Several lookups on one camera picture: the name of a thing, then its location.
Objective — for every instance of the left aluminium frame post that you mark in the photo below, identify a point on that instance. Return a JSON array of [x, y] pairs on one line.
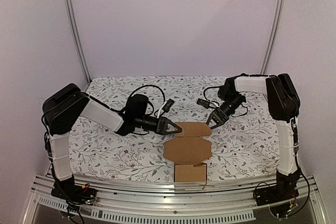
[[77, 41]]

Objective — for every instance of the floral patterned table mat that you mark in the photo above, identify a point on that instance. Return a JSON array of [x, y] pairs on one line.
[[245, 146]]

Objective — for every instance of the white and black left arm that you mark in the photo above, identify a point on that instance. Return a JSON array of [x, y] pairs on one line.
[[62, 113]]

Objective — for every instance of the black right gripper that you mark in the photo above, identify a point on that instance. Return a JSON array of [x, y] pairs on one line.
[[220, 114]]

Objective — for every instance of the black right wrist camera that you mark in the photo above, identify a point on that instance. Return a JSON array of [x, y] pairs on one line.
[[207, 104]]

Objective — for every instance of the aluminium front rail base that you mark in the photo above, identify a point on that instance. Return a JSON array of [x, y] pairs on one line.
[[121, 201]]

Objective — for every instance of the right aluminium frame post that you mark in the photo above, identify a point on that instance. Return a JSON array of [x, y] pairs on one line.
[[272, 37]]

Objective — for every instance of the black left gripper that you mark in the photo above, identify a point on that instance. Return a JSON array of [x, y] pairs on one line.
[[161, 126]]

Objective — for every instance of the aluminium frame post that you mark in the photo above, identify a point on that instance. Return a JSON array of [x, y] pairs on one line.
[[272, 37], [77, 41]]

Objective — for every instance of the brown cardboard box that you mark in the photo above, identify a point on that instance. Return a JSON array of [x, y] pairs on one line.
[[189, 150]]

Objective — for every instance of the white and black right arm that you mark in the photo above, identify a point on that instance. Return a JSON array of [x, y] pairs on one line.
[[283, 106]]

